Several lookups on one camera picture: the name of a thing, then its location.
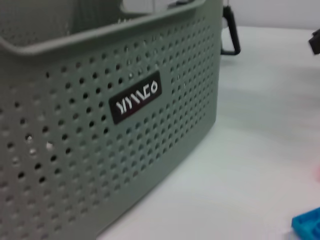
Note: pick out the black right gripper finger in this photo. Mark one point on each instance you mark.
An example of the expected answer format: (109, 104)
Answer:
(315, 42)

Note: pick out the grey perforated storage basket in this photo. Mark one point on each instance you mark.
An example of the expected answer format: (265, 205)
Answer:
(100, 137)

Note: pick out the blue square building brick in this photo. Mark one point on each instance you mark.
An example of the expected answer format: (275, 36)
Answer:
(308, 222)

